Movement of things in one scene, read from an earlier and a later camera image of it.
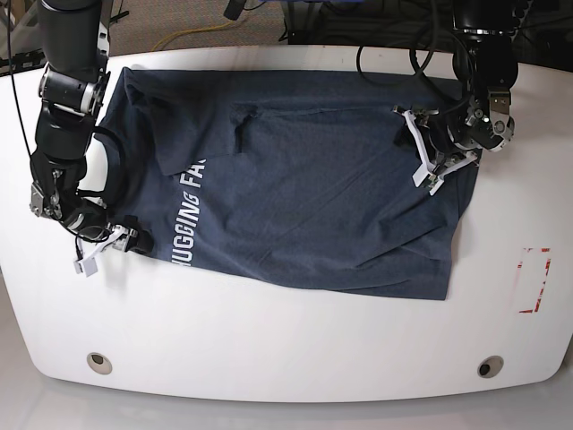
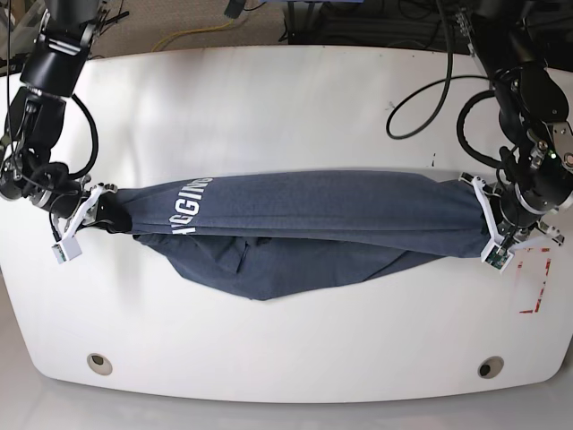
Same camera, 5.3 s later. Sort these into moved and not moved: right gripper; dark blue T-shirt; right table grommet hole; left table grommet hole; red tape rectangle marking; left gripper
Moved: right gripper; dark blue T-shirt; left gripper
Not moved: red tape rectangle marking; right table grommet hole; left table grommet hole
